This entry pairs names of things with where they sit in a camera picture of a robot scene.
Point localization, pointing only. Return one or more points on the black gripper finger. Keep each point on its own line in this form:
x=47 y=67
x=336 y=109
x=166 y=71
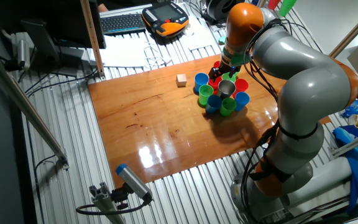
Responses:
x=232 y=74
x=213 y=74

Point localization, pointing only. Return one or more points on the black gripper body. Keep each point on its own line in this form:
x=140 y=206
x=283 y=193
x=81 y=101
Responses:
x=228 y=67

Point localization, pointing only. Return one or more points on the blue plastic cup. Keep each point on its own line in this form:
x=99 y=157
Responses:
x=212 y=107
x=199 y=87
x=241 y=104

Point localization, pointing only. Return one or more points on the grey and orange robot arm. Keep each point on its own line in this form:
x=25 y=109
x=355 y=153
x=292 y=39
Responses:
x=306 y=87

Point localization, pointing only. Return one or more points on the red cup stack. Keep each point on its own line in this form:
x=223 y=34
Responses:
x=273 y=3

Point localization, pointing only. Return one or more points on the green cup stack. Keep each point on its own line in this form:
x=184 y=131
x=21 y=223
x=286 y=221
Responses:
x=287 y=6

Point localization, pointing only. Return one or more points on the stainless steel cup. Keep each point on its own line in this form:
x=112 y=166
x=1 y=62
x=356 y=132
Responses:
x=226 y=90

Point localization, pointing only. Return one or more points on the light wooden cube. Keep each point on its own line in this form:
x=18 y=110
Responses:
x=181 y=80

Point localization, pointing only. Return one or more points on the white blank paper sheet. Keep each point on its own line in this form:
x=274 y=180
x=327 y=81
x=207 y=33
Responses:
x=197 y=31

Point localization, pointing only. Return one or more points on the white round device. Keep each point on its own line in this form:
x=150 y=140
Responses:
x=189 y=31

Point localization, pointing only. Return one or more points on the black filament spool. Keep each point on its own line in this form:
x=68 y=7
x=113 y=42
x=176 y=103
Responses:
x=217 y=11

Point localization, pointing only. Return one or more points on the orange and black teach pendant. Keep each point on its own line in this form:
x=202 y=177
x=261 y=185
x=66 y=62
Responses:
x=166 y=18

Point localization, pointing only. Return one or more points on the varnished wooden board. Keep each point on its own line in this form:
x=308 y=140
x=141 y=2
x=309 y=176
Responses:
x=154 y=130

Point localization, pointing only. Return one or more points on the white printed paper sheet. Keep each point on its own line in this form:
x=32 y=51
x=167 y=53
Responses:
x=126 y=53

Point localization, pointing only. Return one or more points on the black computer keyboard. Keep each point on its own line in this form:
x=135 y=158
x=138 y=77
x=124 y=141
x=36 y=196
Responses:
x=123 y=23

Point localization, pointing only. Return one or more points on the blue tissue packet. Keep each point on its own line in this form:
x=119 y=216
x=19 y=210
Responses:
x=354 y=108

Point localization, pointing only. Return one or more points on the person in dark sleeve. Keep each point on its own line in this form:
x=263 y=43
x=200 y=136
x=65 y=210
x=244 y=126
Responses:
x=102 y=7

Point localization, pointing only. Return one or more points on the aluminium profile bar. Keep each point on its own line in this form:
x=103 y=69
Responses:
x=353 y=143

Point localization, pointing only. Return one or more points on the white roll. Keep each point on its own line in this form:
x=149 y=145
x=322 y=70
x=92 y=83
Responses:
x=322 y=180

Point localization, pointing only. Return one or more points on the black computer monitor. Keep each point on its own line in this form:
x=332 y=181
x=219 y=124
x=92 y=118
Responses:
x=57 y=21

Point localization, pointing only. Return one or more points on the silver cylinder device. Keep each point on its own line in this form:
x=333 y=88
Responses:
x=23 y=54

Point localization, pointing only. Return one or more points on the wooden frame post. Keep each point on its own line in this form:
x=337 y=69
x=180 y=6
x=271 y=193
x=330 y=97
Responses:
x=92 y=37

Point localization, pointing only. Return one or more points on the wooden frame beam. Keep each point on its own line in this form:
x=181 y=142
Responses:
x=353 y=29

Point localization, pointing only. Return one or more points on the silver camera with blue end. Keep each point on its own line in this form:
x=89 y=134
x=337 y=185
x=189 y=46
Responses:
x=132 y=182

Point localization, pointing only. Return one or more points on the aluminium profile camera stand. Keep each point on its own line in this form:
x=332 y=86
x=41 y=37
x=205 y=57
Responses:
x=104 y=202

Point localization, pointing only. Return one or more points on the aluminium frame strut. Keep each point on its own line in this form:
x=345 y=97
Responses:
x=26 y=109

